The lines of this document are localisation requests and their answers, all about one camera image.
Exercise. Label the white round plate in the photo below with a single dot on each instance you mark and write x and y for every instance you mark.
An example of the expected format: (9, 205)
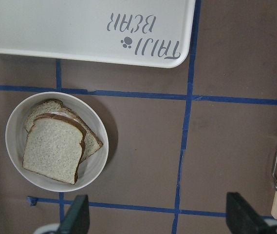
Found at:
(16, 135)

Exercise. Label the fried egg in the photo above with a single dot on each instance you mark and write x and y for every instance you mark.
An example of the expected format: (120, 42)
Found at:
(65, 115)

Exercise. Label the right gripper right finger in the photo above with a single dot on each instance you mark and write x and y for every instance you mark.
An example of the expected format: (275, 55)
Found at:
(241, 218)

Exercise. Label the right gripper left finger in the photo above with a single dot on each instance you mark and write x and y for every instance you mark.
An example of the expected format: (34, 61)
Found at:
(77, 219)

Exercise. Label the bread slice under egg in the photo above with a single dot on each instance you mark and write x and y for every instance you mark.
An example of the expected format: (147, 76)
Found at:
(92, 141)

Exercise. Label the white bear tray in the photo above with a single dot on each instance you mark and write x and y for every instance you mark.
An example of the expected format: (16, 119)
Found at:
(153, 33)

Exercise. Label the bread slice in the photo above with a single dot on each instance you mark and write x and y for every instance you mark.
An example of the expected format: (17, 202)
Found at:
(92, 141)
(54, 147)

